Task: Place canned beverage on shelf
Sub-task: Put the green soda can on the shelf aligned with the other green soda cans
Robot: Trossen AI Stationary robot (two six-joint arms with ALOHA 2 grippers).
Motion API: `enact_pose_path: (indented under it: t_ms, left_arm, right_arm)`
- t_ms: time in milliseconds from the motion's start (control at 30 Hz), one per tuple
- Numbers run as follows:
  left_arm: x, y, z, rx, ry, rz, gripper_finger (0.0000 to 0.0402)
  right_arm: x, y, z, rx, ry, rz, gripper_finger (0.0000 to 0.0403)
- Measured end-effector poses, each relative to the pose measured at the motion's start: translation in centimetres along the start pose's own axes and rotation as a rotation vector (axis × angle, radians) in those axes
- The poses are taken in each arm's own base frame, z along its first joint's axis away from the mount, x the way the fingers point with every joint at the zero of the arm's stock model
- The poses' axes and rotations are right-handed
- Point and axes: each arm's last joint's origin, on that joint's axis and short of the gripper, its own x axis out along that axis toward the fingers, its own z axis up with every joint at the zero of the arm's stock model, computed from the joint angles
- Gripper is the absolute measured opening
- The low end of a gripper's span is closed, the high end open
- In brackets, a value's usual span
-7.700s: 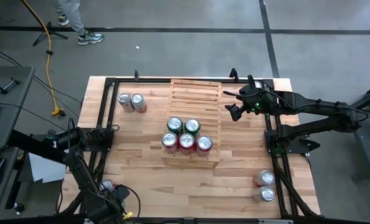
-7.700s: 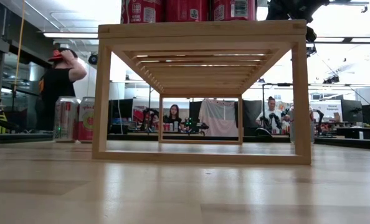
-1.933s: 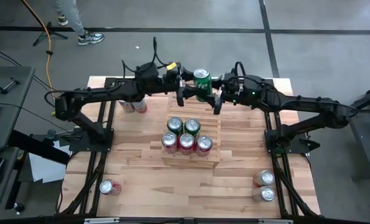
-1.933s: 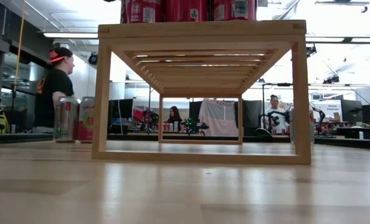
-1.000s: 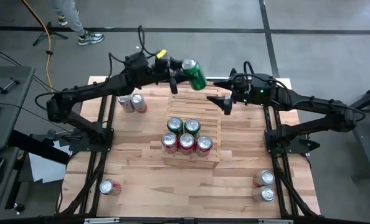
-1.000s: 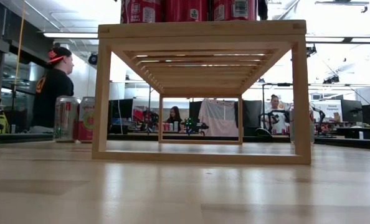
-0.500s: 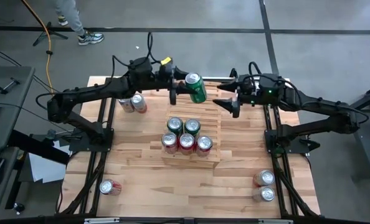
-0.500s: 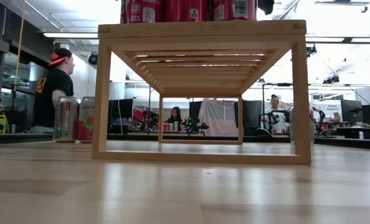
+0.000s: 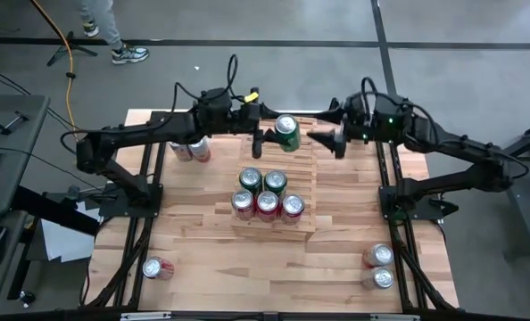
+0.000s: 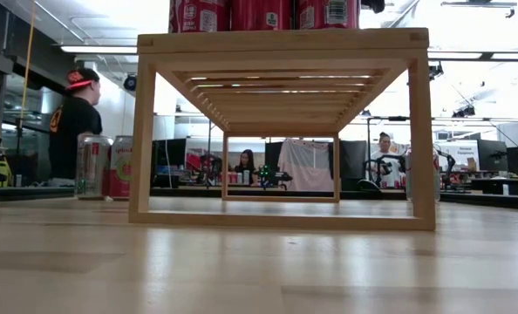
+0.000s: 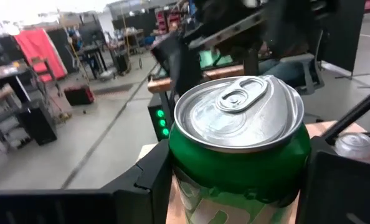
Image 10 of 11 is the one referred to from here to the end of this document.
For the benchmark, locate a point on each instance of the red can small label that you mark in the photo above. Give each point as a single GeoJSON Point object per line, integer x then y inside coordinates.
{"type": "Point", "coordinates": [261, 13]}

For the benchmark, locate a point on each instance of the white cloth cover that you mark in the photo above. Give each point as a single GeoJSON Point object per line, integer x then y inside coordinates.
{"type": "Point", "coordinates": [304, 165]}

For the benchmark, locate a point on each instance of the red can white labels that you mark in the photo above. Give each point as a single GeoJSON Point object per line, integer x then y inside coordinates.
{"type": "Point", "coordinates": [198, 15]}

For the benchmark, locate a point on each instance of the black partition panel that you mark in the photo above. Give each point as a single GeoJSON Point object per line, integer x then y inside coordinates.
{"type": "Point", "coordinates": [352, 159]}

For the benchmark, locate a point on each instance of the wooden slatted shelf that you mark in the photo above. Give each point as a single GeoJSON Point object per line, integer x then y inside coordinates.
{"type": "Point", "coordinates": [281, 43]}

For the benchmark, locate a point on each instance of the person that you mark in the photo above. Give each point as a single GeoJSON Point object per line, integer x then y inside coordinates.
{"type": "Point", "coordinates": [71, 131]}
{"type": "Point", "coordinates": [383, 157]}
{"type": "Point", "coordinates": [246, 168]}

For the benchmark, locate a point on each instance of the round black ceiling camera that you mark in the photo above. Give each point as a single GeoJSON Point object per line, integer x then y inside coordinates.
{"type": "Point", "coordinates": [130, 82]}

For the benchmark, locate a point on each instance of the red can barcode label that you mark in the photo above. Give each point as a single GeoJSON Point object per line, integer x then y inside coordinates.
{"type": "Point", "coordinates": [326, 13]}

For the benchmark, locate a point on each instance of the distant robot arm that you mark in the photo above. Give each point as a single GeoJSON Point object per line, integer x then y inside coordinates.
{"type": "Point", "coordinates": [267, 175]}

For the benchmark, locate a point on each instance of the red white seltzer can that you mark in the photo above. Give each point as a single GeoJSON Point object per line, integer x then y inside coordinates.
{"type": "Point", "coordinates": [121, 170]}

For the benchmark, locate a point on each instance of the ceiling light strip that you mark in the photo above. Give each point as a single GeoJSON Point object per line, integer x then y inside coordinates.
{"type": "Point", "coordinates": [514, 56]}
{"type": "Point", "coordinates": [97, 49]}
{"type": "Point", "coordinates": [455, 55]}

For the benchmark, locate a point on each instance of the white sign board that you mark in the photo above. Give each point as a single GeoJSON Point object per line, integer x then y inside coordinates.
{"type": "Point", "coordinates": [461, 152]}

